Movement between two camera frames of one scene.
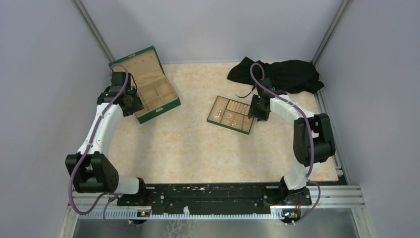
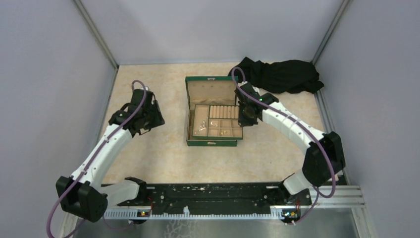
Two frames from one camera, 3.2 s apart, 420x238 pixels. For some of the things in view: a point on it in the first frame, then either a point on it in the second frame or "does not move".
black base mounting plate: [216, 196] does not move
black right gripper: [253, 112] -> [242, 121]
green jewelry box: [157, 94] -> [213, 118]
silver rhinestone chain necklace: [218, 116] -> [201, 128]
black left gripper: [137, 105] -> [159, 120]
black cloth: [296, 76] does not move
